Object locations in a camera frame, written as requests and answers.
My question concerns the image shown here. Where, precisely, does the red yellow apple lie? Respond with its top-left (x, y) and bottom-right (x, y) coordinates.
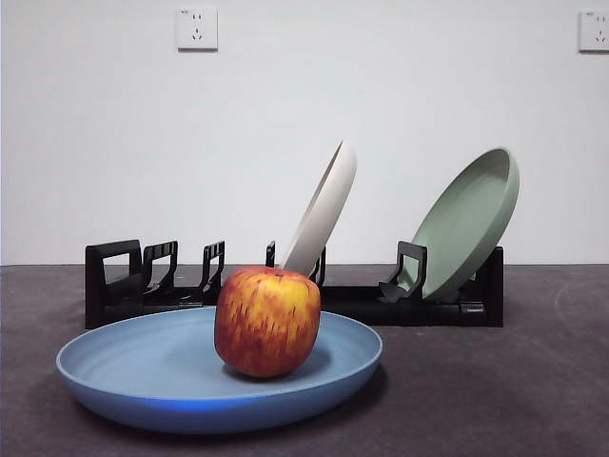
top-left (213, 265), bottom-right (323, 380)

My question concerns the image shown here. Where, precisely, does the blue plate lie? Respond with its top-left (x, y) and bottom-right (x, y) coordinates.
top-left (55, 307), bottom-right (384, 435)

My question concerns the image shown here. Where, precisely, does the beige plate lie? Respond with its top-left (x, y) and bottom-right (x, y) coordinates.
top-left (278, 140), bottom-right (358, 282)

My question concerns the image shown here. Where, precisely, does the green plate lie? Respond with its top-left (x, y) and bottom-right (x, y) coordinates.
top-left (409, 147), bottom-right (521, 302)

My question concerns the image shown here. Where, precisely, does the white wall socket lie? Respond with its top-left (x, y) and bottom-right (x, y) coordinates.
top-left (578, 9), bottom-right (609, 53)
top-left (177, 5), bottom-right (220, 52)

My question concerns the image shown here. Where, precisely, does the black plate rack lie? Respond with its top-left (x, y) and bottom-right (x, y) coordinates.
top-left (84, 239), bottom-right (504, 330)

